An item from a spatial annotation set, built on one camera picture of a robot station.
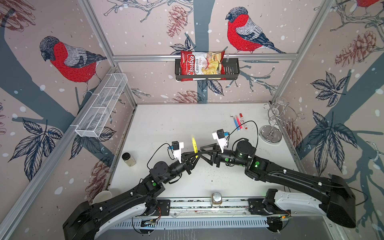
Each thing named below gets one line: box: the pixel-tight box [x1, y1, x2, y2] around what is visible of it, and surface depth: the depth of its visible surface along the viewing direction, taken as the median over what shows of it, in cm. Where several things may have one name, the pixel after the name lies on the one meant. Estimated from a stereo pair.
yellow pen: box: [192, 137, 199, 159], surface depth 67 cm
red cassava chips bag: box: [180, 50, 226, 82], surface depth 90 cm
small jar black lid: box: [122, 152, 131, 161], surface depth 84 cm
